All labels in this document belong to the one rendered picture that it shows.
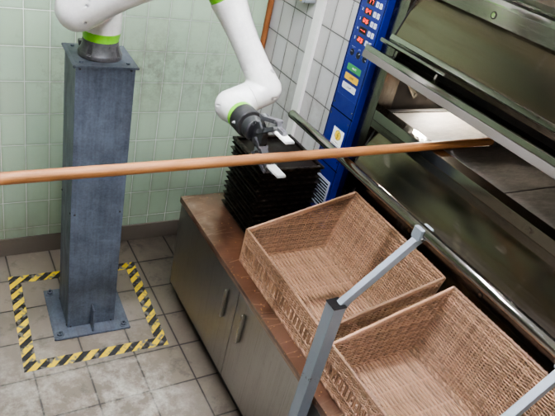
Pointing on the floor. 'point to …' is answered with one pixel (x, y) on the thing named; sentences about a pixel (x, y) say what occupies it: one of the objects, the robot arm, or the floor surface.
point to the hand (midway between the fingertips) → (282, 157)
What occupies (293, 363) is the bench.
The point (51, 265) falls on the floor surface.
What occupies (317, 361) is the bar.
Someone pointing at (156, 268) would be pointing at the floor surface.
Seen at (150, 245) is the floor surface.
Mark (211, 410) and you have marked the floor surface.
